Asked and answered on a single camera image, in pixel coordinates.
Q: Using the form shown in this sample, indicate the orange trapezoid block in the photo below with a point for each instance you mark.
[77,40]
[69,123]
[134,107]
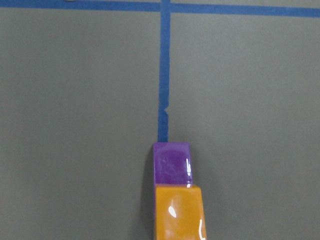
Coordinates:
[179,213]

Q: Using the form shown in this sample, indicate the purple trapezoid block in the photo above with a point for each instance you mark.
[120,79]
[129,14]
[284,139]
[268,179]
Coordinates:
[172,163]

